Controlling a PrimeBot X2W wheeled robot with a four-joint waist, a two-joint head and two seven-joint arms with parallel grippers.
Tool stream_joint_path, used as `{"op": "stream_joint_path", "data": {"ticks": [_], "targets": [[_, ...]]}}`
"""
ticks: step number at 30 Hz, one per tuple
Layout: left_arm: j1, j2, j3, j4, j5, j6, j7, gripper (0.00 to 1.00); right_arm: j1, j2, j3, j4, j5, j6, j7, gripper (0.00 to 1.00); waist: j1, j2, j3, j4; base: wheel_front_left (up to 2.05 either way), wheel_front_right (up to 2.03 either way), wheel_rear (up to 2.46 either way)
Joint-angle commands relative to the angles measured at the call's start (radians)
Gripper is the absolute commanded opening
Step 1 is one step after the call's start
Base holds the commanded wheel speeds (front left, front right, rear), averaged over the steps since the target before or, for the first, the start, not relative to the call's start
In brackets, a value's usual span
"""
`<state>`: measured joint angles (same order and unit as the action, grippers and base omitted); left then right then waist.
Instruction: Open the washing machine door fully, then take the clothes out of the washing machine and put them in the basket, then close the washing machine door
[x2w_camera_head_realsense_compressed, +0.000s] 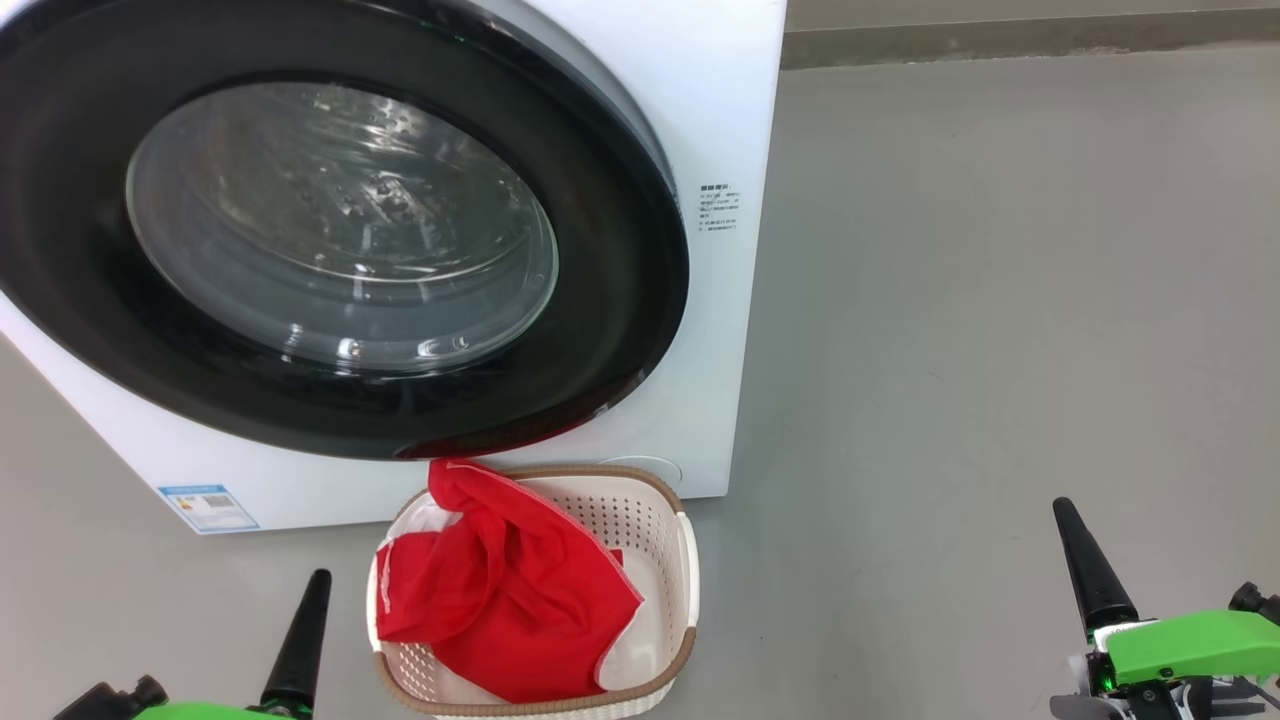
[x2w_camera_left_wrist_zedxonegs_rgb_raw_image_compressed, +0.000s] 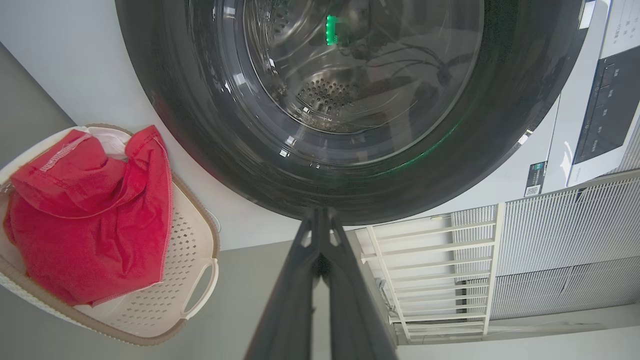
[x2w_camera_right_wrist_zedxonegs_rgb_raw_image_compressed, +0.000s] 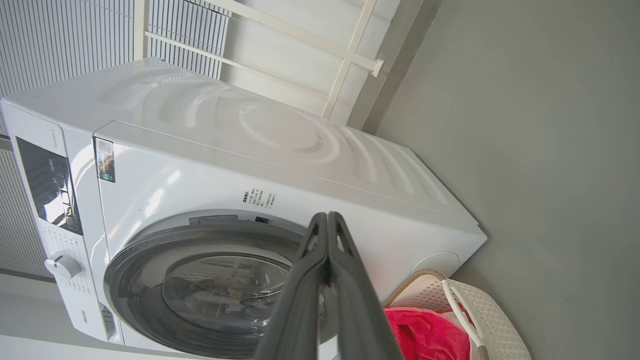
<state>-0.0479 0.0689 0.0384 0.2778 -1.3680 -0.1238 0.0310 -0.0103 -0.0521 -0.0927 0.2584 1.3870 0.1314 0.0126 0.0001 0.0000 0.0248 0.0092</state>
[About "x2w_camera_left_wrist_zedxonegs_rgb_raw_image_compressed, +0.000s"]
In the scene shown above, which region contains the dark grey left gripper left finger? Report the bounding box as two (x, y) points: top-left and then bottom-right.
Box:
(244, 207), (324, 360)

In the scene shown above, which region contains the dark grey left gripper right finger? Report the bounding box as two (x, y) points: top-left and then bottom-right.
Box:
(320, 207), (399, 360)

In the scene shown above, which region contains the round dark washing machine door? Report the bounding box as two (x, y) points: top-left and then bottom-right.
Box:
(115, 0), (589, 226)

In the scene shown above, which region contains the red garment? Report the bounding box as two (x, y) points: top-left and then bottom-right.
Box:
(4, 125), (174, 307)

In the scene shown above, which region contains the cream perforated laundry basket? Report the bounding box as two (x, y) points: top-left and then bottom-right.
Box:
(0, 123), (221, 347)

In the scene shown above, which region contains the white front-load washing machine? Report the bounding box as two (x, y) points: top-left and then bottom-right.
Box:
(0, 0), (640, 252)

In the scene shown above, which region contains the white metal railing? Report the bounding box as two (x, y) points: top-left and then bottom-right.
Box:
(350, 170), (640, 346)

